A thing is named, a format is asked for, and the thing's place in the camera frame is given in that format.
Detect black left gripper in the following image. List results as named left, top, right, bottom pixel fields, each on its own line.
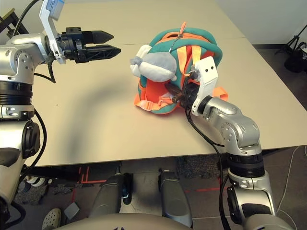
left=58, top=26, right=121, bottom=64

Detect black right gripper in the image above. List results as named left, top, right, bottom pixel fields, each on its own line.
left=165, top=79, right=200, bottom=108

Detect gray plush zipper charm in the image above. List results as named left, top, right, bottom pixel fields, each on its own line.
left=129, top=45, right=178, bottom=83

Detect teal and orange backpack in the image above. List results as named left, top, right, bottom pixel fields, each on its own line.
left=134, top=22, right=228, bottom=115

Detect black framed side desk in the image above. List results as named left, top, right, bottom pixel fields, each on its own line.
left=0, top=7, right=29, bottom=39

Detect red tape floor cross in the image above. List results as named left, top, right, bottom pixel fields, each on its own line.
left=184, top=177, right=228, bottom=192

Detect gray right robot leg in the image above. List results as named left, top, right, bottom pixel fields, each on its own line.
left=158, top=169, right=194, bottom=228

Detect gray robot leg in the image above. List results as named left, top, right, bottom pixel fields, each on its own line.
left=90, top=174, right=124, bottom=218
left=158, top=169, right=194, bottom=228

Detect red tape floor lines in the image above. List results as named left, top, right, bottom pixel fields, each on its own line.
left=71, top=165, right=107, bottom=207

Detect black bag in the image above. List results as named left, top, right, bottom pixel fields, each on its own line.
left=284, top=42, right=307, bottom=74

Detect gray left robot leg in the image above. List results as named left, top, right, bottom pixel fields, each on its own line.
left=90, top=174, right=124, bottom=218

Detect black tripod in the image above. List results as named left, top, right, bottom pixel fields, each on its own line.
left=274, top=23, right=307, bottom=56

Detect beige robot torso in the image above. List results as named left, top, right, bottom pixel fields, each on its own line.
left=55, top=212, right=192, bottom=230

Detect white round caster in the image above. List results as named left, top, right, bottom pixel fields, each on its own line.
left=26, top=176, right=46, bottom=188

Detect gray flat floor plate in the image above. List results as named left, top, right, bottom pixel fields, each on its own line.
left=63, top=202, right=80, bottom=220

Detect white perforated shoe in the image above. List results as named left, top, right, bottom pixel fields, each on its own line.
left=42, top=207, right=62, bottom=230

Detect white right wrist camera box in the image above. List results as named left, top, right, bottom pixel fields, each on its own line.
left=191, top=56, right=219, bottom=117

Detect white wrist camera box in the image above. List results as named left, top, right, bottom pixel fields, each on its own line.
left=191, top=56, right=219, bottom=117
left=39, top=0, right=67, bottom=65

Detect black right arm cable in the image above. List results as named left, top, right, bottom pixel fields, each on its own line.
left=184, top=107, right=231, bottom=230

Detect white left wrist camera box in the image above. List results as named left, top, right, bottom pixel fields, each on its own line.
left=39, top=0, right=67, bottom=65

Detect thin white floor cable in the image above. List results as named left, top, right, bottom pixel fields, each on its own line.
left=275, top=145, right=307, bottom=214

